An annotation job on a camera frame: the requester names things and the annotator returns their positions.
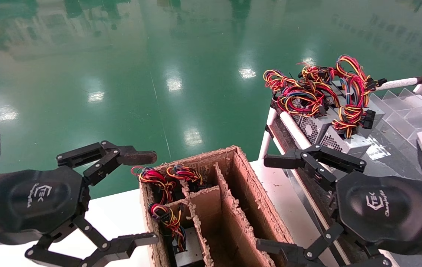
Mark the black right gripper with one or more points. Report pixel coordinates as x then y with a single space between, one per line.
381 207

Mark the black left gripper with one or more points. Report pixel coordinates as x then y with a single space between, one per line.
40 200

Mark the brown cardboard divider box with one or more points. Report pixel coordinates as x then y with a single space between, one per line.
233 222

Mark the clear acrylic divider tray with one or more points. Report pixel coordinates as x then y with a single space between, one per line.
411 115

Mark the white pipe cart frame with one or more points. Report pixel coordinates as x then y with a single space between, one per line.
294 129

